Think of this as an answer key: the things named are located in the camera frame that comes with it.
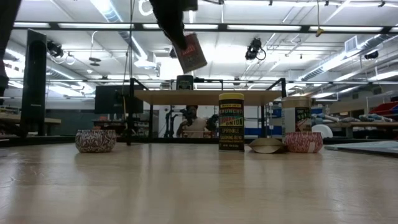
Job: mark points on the yellow-lidded crunchy onion shaker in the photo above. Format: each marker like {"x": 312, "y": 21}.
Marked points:
{"x": 231, "y": 124}

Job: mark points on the red patterned candle tin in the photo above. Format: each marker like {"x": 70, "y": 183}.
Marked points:
{"x": 303, "y": 142}

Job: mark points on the black upright column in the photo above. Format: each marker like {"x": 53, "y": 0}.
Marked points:
{"x": 33, "y": 77}

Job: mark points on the round black ceiling device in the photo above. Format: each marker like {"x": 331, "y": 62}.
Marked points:
{"x": 172, "y": 53}

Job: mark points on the maroon patterned candle tin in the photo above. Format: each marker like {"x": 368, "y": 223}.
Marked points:
{"x": 95, "y": 141}

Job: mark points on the wooden shelf with black frame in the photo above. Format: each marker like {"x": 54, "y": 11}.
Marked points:
{"x": 186, "y": 97}

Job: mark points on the black monitor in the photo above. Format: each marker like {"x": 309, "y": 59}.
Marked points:
{"x": 105, "y": 99}

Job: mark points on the long wooden workbench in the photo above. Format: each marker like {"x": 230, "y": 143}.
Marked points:
{"x": 367, "y": 125}

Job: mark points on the black overhead beam with lights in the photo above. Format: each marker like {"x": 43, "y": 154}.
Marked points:
{"x": 305, "y": 29}

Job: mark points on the wooden side table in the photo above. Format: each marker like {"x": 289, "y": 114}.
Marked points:
{"x": 51, "y": 121}

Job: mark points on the orange and brown spice pouch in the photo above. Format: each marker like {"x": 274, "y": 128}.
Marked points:
{"x": 267, "y": 146}

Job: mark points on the red storage bin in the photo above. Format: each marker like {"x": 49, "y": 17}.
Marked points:
{"x": 385, "y": 109}

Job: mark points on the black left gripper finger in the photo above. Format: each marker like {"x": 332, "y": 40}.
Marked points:
{"x": 169, "y": 21}

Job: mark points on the tan-lidded cardboard seasoning canister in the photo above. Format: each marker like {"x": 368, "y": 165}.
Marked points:
{"x": 295, "y": 115}

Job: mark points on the red-lidded smoked paprika tin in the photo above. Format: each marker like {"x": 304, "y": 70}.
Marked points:
{"x": 192, "y": 57}

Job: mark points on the black device on column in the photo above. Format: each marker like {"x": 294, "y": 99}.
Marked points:
{"x": 55, "y": 49}

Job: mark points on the blue storage bins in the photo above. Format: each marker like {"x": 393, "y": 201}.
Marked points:
{"x": 276, "y": 112}

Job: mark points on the dark green black pepper tin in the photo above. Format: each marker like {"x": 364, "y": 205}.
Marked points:
{"x": 185, "y": 83}

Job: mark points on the black ceiling spotlight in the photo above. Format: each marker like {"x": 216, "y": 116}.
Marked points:
{"x": 371, "y": 55}

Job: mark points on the person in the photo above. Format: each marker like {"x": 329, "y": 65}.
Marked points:
{"x": 194, "y": 127}

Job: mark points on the white trash can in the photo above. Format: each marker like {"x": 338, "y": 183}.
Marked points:
{"x": 323, "y": 130}

